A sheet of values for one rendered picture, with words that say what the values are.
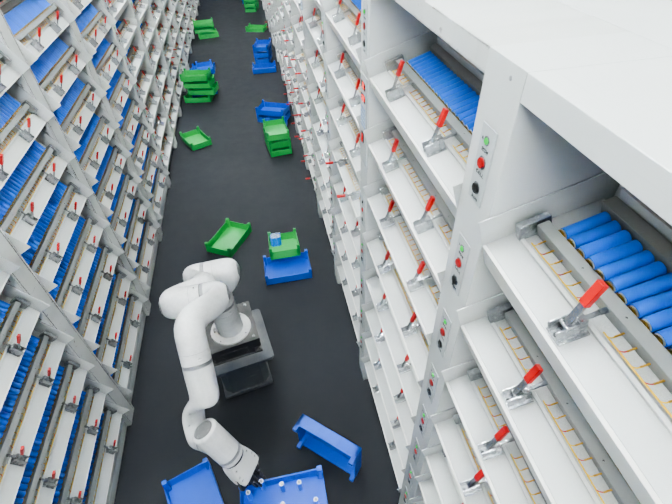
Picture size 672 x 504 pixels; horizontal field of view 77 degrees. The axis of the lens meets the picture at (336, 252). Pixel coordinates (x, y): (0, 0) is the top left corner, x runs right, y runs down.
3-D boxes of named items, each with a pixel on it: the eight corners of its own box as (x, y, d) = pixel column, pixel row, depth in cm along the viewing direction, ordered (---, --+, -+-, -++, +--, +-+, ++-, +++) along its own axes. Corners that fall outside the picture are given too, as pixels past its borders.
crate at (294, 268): (266, 285, 275) (264, 276, 269) (264, 264, 289) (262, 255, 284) (312, 277, 278) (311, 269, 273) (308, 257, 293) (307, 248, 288)
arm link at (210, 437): (209, 461, 135) (228, 467, 130) (183, 439, 129) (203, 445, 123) (224, 436, 141) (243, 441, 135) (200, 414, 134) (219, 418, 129)
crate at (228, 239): (231, 257, 295) (229, 249, 290) (206, 251, 301) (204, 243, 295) (252, 231, 316) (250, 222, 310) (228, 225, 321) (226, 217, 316)
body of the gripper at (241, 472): (230, 438, 142) (248, 455, 147) (214, 469, 135) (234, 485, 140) (246, 440, 138) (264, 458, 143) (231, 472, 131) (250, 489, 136)
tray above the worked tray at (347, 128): (364, 192, 153) (352, 162, 144) (332, 118, 197) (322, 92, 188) (416, 170, 151) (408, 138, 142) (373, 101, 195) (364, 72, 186)
